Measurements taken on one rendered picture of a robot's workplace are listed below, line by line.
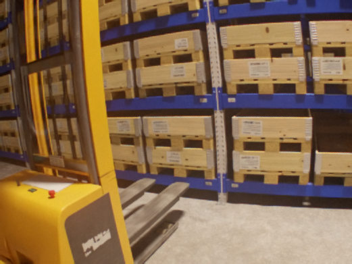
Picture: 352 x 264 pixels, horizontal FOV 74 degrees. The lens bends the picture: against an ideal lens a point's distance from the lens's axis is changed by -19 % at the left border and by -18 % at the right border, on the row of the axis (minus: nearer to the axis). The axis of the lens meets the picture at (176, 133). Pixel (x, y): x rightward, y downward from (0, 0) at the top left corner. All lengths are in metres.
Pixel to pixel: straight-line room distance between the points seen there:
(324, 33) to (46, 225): 2.57
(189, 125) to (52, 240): 2.02
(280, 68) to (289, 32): 0.36
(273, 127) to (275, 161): 0.34
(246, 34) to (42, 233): 2.34
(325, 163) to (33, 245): 2.50
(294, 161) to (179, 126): 1.27
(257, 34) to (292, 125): 0.93
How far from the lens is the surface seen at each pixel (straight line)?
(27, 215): 1.55
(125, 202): 2.52
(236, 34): 2.73
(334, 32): 2.66
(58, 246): 1.37
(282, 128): 2.67
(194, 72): 2.84
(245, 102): 2.72
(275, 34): 2.65
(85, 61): 1.47
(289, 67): 2.62
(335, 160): 2.77
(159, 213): 2.27
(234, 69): 2.71
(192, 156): 3.02
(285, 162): 2.76
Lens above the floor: 1.43
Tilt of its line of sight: 12 degrees down
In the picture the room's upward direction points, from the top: 5 degrees counter-clockwise
